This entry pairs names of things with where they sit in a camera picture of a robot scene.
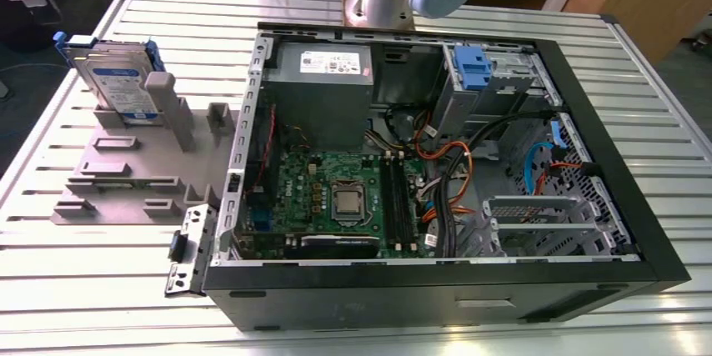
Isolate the hard disk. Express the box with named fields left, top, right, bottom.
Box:
left=52, top=32, right=163, bottom=126

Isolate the metal disk bay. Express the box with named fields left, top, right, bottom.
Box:
left=480, top=195, right=639, bottom=257

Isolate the green motherboard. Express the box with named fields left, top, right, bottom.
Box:
left=239, top=149, right=440, bottom=259

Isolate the silver CPU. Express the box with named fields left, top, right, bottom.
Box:
left=332, top=188, right=367, bottom=213

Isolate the black RAM slot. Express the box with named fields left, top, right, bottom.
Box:
left=392, top=151, right=421, bottom=251
left=380, top=151, right=405, bottom=251

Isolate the grey power supply unit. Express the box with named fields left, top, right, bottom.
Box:
left=260, top=41, right=373, bottom=153

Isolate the CPU socket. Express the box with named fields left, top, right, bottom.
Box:
left=327, top=178, right=373, bottom=226

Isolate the black graphics card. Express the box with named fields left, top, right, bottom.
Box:
left=232, top=230, right=383, bottom=261

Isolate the metal optical drive cage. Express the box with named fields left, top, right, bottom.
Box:
left=433, top=41, right=557, bottom=140

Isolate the blue plastic drive latch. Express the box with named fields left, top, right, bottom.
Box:
left=453, top=46, right=493, bottom=91

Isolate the black open PC case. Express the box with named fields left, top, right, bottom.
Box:
left=200, top=20, right=692, bottom=332

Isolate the blue plastic clip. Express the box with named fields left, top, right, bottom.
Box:
left=549, top=120, right=568, bottom=151

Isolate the grey parts rack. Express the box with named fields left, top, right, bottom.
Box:
left=49, top=72, right=244, bottom=228

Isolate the blue black video connector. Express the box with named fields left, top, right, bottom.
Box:
left=168, top=229, right=189, bottom=262

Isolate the green RAM stick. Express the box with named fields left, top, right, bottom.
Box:
left=88, top=179, right=151, bottom=190

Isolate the orange power wire bundle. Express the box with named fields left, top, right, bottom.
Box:
left=413, top=141, right=480, bottom=223

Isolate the thin red wire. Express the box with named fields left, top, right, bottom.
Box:
left=260, top=103, right=279, bottom=190

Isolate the black cable bundle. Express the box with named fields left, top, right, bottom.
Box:
left=433, top=108, right=561, bottom=258

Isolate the blue data wire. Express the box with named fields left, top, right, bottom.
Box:
left=521, top=141, right=557, bottom=197

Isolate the metal card retention bracket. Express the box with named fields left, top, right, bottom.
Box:
left=164, top=203, right=219, bottom=299

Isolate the orange data wire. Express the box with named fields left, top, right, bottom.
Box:
left=548, top=161, right=605, bottom=178

